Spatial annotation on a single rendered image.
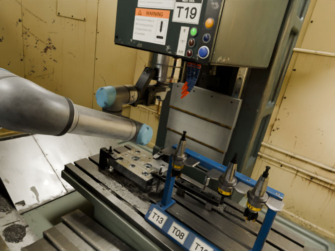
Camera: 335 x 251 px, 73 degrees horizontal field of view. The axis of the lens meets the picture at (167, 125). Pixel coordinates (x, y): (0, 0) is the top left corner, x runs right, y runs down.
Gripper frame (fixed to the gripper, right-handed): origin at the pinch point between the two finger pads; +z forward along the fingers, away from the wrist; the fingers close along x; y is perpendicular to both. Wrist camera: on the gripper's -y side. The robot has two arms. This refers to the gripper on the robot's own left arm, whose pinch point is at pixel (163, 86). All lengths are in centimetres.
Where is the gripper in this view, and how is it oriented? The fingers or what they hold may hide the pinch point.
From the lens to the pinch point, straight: 108.1
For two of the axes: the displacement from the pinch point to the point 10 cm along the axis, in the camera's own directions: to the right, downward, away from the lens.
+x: 7.8, 3.3, -5.3
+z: 6.1, -1.9, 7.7
